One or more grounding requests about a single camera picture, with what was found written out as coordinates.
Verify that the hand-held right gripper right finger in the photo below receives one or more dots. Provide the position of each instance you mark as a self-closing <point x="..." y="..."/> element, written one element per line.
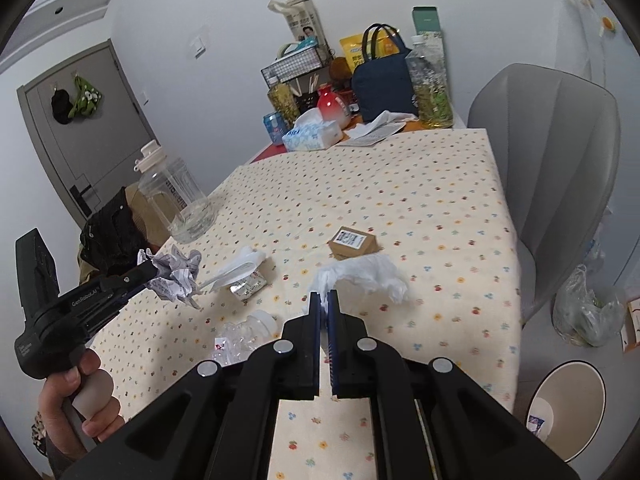
<point x="335" y="360"/>

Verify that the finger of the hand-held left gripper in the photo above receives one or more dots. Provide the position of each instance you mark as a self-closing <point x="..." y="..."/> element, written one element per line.
<point x="135" y="277"/>
<point x="143" y="256"/>

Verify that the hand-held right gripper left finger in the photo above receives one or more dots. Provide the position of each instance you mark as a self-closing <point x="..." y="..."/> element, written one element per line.
<point x="317" y="340"/>

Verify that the printed paper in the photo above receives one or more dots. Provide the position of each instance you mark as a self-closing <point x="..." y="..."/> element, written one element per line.
<point x="175" y="275"/>

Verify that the crushed clear plastic bottle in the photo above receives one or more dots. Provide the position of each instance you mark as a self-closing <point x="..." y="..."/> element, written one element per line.
<point x="245" y="335"/>

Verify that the white tissue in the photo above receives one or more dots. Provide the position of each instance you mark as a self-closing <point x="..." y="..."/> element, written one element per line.
<point x="365" y="272"/>

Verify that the small green snack packet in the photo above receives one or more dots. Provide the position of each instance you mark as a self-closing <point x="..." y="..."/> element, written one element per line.
<point x="247" y="286"/>

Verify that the white plastic utensil wrapper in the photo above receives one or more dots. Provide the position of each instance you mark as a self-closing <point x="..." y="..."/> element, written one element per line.
<point x="235" y="271"/>

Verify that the small cardboard box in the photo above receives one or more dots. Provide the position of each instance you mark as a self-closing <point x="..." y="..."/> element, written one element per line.
<point x="352" y="242"/>

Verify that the white trash bin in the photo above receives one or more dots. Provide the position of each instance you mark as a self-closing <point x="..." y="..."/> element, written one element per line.
<point x="575" y="400"/>

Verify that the person's left hand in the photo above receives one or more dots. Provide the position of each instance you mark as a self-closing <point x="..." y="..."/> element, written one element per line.
<point x="57" y="410"/>

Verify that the black garment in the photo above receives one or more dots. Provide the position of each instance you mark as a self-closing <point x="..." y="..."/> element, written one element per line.
<point x="110" y="235"/>

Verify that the large clear water jug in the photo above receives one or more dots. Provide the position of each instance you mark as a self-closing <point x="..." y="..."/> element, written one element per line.
<point x="175" y="195"/>

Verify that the grey door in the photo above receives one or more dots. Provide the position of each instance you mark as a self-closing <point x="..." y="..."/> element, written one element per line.
<point x="75" y="140"/>

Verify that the red table mat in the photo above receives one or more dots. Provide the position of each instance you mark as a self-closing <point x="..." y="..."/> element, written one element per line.
<point x="265" y="152"/>

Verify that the green plush hat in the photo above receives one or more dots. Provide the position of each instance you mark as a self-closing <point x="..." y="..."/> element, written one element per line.
<point x="85" y="100"/>

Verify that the black hat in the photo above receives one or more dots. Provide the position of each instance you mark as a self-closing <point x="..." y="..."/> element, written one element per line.
<point x="62" y="107"/>

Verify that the blue drink can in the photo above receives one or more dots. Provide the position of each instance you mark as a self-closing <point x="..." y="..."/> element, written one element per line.
<point x="274" y="128"/>

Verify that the blue and white tissue box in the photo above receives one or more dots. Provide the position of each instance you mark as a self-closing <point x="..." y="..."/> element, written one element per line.
<point x="312" y="133"/>

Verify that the white paper packet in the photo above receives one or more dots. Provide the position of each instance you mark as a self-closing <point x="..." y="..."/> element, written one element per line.
<point x="365" y="138"/>

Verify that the yellow tea bottle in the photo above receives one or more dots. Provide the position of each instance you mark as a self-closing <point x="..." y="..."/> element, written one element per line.
<point x="282" y="101"/>

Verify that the black utensil holder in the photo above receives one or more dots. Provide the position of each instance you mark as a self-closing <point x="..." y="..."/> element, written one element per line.
<point x="305" y="97"/>

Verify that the crumpled tissue and paper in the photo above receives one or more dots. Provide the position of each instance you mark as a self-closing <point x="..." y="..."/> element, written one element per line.
<point x="387" y="119"/>

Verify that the red and white vase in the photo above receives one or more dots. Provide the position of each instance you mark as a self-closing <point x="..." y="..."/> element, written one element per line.
<point x="332" y="103"/>

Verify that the clear plastic bag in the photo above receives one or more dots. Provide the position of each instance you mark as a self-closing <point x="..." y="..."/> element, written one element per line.
<point x="587" y="310"/>

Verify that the navy lunch bag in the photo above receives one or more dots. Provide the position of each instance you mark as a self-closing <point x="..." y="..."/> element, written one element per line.
<point x="382" y="87"/>

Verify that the teal plastic packet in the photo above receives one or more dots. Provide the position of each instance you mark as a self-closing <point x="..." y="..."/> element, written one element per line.
<point x="307" y="42"/>

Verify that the brown plush toy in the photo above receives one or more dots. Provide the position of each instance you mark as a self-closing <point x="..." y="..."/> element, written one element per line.
<point x="340" y="68"/>

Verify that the clear bottle with plants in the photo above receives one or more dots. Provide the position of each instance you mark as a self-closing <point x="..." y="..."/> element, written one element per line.
<point x="430" y="87"/>

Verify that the white printed tote bag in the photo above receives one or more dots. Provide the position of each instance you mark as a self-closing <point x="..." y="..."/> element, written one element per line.
<point x="302" y="17"/>

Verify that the yellow snack bag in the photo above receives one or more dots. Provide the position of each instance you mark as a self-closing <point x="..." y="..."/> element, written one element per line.
<point x="352" y="50"/>

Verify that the grey upholstered chair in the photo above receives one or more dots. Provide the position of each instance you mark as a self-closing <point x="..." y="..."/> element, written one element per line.
<point x="550" y="160"/>

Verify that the orange and white box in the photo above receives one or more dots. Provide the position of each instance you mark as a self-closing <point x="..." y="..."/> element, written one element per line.
<point x="632" y="325"/>

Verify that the tall green box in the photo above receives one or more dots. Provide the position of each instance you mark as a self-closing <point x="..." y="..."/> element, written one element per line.
<point x="427" y="20"/>

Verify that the white refrigerator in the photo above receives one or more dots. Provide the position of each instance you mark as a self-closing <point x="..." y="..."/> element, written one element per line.
<point x="580" y="45"/>

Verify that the small white wall switch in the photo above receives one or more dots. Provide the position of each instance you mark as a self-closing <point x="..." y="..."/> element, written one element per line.
<point x="145" y="98"/>

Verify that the white light switch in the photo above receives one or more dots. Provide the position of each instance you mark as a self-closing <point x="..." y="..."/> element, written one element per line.
<point x="198" y="46"/>

